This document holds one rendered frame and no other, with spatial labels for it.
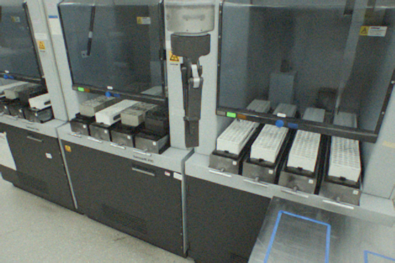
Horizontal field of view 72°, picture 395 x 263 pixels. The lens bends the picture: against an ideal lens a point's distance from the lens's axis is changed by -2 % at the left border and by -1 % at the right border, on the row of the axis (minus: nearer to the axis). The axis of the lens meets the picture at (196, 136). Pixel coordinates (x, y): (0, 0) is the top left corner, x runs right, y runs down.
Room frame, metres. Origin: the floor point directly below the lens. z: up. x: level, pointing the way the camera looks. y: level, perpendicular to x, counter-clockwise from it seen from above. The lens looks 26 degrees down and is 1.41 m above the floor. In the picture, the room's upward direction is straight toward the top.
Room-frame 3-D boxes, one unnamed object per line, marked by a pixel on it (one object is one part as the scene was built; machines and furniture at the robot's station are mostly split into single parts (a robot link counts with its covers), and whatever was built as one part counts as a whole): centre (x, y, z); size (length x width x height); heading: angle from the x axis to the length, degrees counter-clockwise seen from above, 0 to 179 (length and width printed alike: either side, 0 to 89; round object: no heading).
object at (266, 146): (1.11, -0.33, 0.83); 0.30 x 0.10 x 0.06; 154
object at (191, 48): (0.54, 0.01, 1.31); 0.08 x 0.07 x 0.09; 11
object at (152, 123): (1.27, 0.21, 0.85); 0.12 x 0.02 x 0.06; 64
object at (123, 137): (1.54, 0.24, 0.78); 0.73 x 0.14 x 0.09; 154
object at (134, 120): (1.33, 0.35, 0.85); 0.12 x 0.02 x 0.06; 65
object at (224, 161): (1.30, -0.26, 0.78); 0.73 x 0.14 x 0.09; 154
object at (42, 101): (1.73, 0.94, 0.83); 0.30 x 0.10 x 0.06; 154
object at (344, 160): (0.98, -0.61, 0.83); 0.30 x 0.10 x 0.06; 154
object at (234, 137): (1.18, -0.20, 0.83); 0.30 x 0.10 x 0.06; 154
